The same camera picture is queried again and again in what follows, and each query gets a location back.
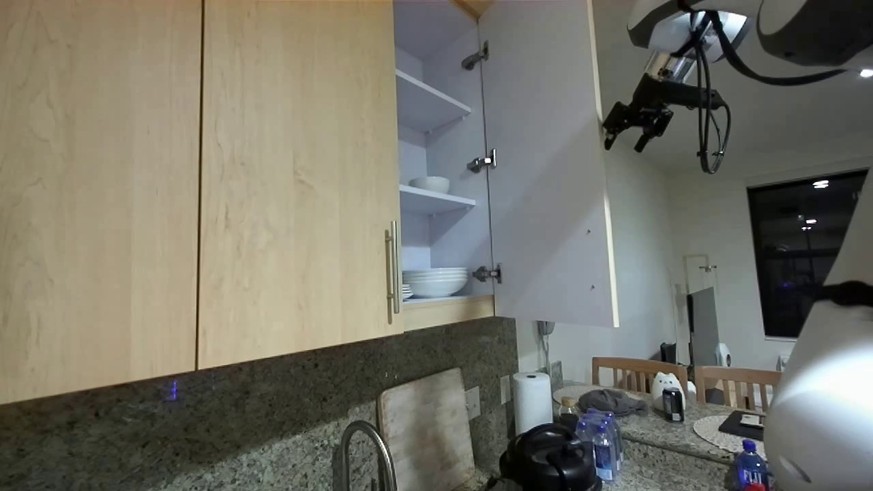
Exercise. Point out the light wood upper cabinet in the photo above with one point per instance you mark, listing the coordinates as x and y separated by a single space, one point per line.
442 132

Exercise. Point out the left wood cabinet door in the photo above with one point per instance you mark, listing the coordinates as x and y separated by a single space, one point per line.
100 171

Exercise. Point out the white jug on counter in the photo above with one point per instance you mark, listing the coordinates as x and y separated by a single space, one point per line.
669 396

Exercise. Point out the middle wood cabinet door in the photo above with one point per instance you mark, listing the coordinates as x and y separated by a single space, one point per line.
298 175

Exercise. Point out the white bowl upper shelf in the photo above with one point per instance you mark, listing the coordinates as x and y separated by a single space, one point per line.
433 185

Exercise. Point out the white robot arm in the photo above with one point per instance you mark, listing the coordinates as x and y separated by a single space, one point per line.
819 426

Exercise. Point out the wood cabinet door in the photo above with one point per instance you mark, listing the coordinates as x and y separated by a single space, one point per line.
100 171
298 175

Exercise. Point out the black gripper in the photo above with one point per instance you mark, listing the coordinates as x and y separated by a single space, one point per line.
648 114

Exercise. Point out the stack of white plates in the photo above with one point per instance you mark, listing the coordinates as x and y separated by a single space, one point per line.
407 292

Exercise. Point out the stack of white bowls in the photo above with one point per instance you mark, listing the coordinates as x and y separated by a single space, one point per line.
437 282

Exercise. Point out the white paper towel roll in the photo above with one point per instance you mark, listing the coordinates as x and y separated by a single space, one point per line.
531 400

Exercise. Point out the wooden cutting board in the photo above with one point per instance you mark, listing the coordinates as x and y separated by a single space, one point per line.
426 432

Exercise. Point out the blue water bottle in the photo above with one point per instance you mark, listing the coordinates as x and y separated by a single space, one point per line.
599 430

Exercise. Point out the dark window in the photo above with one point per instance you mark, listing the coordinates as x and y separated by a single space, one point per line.
797 232

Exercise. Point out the wooden chair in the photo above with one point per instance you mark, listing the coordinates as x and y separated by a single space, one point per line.
741 388
631 372

